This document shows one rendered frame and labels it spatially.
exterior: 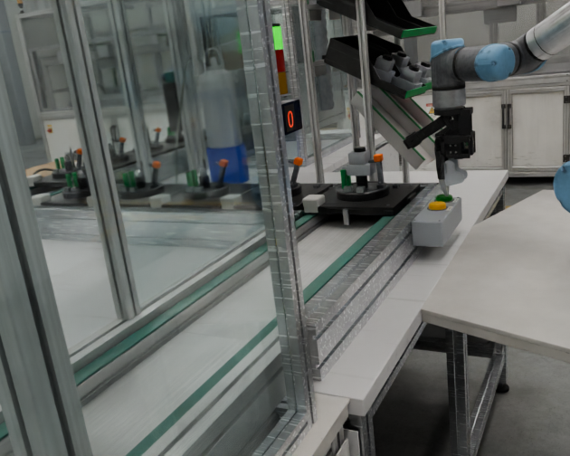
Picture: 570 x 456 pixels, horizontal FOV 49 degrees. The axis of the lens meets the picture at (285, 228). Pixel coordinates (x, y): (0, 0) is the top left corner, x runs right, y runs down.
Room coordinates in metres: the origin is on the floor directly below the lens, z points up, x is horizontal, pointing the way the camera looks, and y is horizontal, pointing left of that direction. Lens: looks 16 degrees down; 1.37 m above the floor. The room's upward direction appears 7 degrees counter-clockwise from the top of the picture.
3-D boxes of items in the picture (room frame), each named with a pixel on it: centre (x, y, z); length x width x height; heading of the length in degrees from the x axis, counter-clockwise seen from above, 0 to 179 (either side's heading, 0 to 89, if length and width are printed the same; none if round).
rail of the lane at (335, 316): (1.27, -0.22, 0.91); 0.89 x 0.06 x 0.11; 151
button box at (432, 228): (1.41, -0.36, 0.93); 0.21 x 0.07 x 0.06; 151
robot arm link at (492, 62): (1.38, -0.48, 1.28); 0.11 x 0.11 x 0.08; 32
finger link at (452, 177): (1.44, -0.41, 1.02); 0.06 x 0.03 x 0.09; 61
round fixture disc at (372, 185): (1.58, -0.21, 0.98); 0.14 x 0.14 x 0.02
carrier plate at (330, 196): (1.58, -0.21, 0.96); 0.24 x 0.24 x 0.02; 61
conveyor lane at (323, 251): (1.33, -0.05, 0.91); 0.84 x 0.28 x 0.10; 151
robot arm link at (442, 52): (1.45, -0.42, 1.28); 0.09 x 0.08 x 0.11; 32
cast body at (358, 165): (1.59, -0.21, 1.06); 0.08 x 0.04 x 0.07; 62
